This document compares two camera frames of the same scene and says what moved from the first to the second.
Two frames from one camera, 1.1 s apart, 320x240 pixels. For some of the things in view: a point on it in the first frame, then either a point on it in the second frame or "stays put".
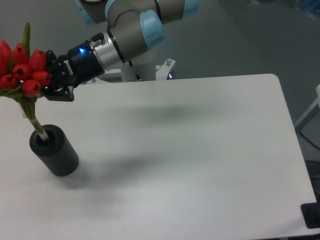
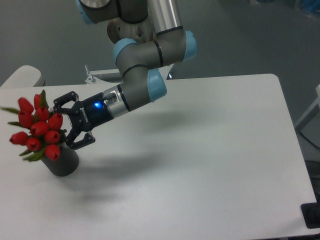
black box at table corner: (311, 214) stays put
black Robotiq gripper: (79, 65) → (87, 114)
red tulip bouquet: (23, 74) → (44, 128)
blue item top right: (311, 5) stays put
